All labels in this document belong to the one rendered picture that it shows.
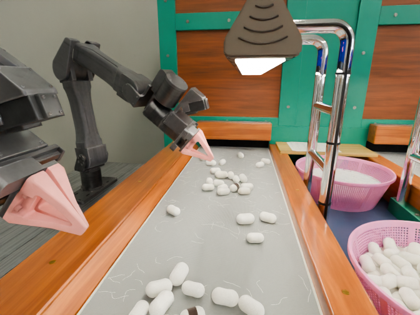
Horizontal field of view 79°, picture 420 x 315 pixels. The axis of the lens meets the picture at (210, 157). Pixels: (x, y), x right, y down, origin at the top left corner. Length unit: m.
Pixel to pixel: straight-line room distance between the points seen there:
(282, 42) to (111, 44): 1.98
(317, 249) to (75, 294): 0.35
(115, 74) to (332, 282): 0.61
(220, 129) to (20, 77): 0.81
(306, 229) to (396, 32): 0.89
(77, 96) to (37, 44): 1.76
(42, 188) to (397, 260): 0.51
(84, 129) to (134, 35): 1.39
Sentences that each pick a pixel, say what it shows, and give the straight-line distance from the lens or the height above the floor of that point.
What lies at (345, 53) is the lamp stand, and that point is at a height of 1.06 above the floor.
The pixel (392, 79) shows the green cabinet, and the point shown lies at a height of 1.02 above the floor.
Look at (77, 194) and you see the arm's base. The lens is 0.89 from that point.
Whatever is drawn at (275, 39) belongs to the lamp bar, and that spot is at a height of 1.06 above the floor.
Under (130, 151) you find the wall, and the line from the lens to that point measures 2.23.
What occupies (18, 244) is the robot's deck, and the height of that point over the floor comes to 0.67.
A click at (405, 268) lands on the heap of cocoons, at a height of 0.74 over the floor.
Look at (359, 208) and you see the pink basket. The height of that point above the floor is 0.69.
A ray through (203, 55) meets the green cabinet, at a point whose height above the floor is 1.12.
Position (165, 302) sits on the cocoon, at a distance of 0.36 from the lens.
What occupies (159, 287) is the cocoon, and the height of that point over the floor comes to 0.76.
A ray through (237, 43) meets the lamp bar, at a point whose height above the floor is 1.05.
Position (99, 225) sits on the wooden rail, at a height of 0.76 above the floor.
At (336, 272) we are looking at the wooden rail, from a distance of 0.42.
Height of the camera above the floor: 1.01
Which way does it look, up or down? 17 degrees down
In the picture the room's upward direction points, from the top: straight up
